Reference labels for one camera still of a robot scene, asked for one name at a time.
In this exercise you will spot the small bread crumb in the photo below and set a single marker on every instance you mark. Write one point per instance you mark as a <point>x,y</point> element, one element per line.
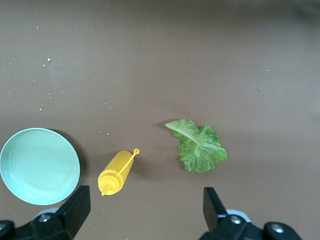
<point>49,59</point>

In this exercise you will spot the mint green plate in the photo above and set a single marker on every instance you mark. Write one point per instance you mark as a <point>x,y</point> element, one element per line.
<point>40,166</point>

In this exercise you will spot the yellow mustard squeeze bottle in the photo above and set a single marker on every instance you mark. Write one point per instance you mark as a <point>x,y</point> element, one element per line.
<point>115,172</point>

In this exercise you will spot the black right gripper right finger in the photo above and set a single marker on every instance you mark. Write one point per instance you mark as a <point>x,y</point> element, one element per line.
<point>215,220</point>

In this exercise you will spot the green lettuce leaf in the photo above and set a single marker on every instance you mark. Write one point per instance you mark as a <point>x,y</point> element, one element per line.
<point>200,150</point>

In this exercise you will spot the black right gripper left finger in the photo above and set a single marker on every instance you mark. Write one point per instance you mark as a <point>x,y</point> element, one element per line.
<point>75,217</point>

